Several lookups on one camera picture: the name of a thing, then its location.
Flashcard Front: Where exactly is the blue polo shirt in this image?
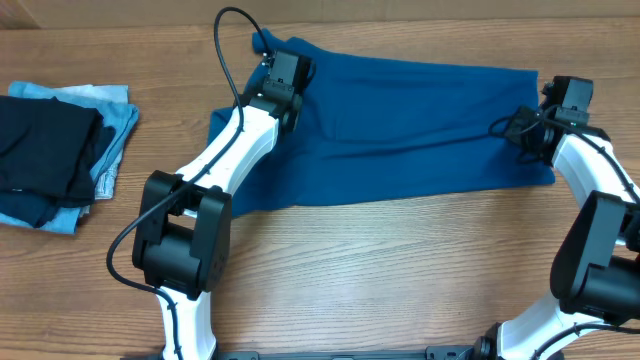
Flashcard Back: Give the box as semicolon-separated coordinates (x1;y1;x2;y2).
233;32;555;216

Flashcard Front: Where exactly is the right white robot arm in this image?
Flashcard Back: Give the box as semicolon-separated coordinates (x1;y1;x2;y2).
462;76;639;360

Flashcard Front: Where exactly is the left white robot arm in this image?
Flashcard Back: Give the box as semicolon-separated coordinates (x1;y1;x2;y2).
132;50;315;359

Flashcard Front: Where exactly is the light blue folded garment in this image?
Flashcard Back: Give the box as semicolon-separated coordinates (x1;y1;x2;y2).
0;80;140;236

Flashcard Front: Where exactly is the black folded garment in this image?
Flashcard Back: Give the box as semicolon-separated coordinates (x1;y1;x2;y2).
1;96;103;207

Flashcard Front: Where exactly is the dark navy folded garment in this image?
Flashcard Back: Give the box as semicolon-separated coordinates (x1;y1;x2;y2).
1;126;116;228

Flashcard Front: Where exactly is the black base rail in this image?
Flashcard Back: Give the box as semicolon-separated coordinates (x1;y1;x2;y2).
211;345;497;360

